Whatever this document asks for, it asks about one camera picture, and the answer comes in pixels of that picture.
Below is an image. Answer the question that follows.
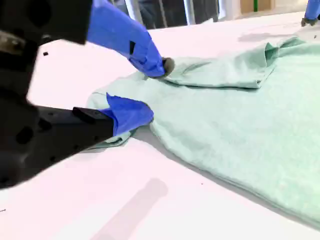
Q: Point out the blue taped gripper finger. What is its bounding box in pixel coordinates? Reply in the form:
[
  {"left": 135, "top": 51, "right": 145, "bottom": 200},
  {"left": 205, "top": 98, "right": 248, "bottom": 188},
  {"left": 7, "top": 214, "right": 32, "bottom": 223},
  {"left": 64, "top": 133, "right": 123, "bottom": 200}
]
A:
[{"left": 300, "top": 0, "right": 320, "bottom": 27}]

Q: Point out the gripper finger blue tape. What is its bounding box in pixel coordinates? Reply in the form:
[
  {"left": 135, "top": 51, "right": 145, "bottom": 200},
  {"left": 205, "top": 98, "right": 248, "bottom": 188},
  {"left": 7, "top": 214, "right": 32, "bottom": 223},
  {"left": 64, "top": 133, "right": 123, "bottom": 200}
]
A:
[{"left": 36, "top": 92, "right": 155, "bottom": 173}]

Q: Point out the gripper finger with blue tape dark tip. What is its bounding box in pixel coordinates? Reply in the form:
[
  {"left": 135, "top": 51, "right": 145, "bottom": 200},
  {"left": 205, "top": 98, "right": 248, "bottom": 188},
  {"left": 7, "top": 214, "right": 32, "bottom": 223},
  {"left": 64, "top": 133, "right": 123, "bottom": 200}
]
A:
[{"left": 0, "top": 0, "right": 176, "bottom": 79}]

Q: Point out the pale green T-shirt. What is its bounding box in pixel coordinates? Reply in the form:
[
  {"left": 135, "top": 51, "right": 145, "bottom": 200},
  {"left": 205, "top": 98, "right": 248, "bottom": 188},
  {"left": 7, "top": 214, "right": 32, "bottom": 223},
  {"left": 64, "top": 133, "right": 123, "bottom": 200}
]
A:
[{"left": 86, "top": 36, "right": 320, "bottom": 230}]

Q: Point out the wooden board with green strip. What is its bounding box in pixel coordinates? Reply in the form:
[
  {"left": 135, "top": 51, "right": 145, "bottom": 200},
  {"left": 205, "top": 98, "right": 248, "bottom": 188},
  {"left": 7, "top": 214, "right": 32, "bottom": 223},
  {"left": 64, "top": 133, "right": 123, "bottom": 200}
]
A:
[{"left": 239, "top": 0, "right": 276, "bottom": 15}]

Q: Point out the dark background furniture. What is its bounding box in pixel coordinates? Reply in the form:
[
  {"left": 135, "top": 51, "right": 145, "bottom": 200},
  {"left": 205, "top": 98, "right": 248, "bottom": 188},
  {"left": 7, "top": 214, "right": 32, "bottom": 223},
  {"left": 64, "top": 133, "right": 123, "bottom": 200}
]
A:
[{"left": 138, "top": 0, "right": 221, "bottom": 30}]

